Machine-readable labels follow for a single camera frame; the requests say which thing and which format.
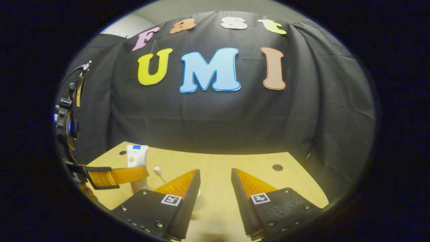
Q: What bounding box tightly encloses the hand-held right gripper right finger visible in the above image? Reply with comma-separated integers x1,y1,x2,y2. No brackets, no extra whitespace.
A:
231,168,324,241

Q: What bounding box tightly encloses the light wooden desktop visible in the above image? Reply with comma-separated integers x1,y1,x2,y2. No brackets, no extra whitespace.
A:
86,141,330,242

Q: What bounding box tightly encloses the beige toothbrush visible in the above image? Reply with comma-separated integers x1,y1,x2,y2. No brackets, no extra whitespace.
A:
154,166,167,184

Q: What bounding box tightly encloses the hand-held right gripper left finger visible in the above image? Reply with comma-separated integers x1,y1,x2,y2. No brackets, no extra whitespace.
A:
111,169,201,241

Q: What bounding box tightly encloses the white toothpaste tube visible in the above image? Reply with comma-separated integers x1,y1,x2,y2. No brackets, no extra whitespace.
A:
126,145,149,194

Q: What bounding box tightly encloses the black backdrop cloth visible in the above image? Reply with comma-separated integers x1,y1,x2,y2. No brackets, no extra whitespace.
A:
59,11,376,202

